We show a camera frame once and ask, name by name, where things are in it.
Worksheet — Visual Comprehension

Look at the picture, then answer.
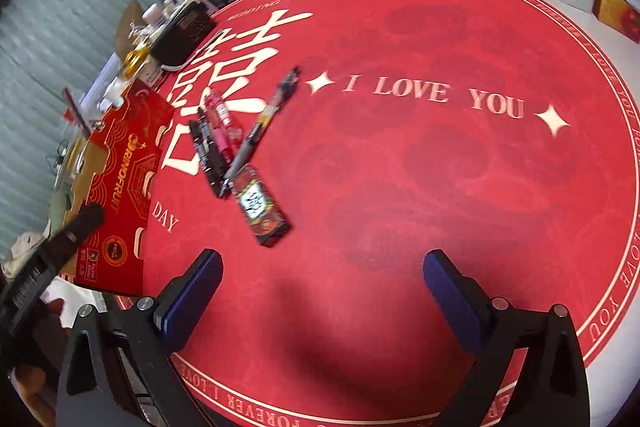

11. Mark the round red wedding rug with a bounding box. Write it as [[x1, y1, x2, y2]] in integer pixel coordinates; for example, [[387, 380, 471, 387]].
[[141, 0, 639, 426]]

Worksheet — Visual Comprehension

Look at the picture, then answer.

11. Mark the black radio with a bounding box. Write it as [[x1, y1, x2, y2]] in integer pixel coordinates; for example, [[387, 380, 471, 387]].
[[150, 2, 215, 68]]

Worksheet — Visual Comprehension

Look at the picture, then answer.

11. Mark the dark red calligraphy box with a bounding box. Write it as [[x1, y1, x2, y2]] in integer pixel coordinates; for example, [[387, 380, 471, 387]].
[[231, 165, 292, 247]]

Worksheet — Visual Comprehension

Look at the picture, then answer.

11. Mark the pink gel pen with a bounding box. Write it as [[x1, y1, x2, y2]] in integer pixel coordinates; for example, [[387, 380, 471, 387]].
[[209, 90, 244, 148]]

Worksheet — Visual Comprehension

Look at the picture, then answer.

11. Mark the grey clear gel pen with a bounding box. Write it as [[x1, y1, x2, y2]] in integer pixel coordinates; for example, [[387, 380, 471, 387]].
[[224, 66, 300, 187]]

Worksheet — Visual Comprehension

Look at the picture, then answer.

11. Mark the red cardboard fruit box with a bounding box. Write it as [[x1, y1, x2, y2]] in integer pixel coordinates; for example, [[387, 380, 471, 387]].
[[63, 80, 174, 297]]

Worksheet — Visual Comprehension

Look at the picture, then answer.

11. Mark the red gel pen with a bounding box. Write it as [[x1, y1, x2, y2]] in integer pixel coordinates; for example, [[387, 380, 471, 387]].
[[205, 93, 234, 166]]

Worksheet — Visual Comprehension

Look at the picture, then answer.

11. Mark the black marker pen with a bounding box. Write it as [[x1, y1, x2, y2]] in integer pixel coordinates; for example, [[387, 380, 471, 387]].
[[198, 107, 229, 198], [189, 120, 221, 197]]

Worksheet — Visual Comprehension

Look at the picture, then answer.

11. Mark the gold lid jar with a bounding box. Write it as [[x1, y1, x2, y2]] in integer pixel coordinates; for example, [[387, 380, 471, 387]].
[[122, 46, 150, 79]]

